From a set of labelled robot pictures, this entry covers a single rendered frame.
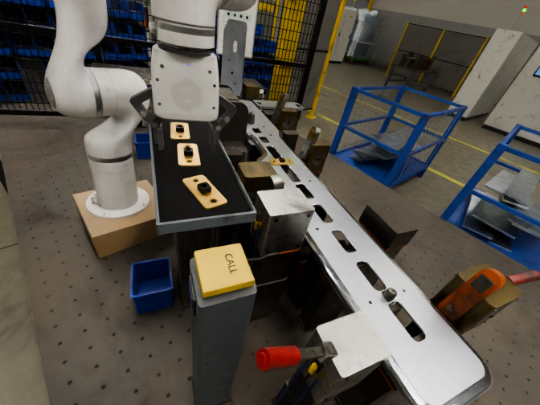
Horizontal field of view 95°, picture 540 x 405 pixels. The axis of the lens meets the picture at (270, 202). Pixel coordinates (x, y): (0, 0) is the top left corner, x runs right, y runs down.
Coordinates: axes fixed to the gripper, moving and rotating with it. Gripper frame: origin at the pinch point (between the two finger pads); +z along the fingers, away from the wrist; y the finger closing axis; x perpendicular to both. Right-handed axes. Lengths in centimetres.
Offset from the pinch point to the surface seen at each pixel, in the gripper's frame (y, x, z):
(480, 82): 714, 429, 26
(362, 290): 31.5, -25.5, 18.5
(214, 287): 1.2, -29.3, 2.5
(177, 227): -2.5, -19.3, 2.7
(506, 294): 56, -35, 13
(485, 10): 1186, 896, -173
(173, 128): -2.3, 11.1, 2.3
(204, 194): 1.7, -13.2, 2.2
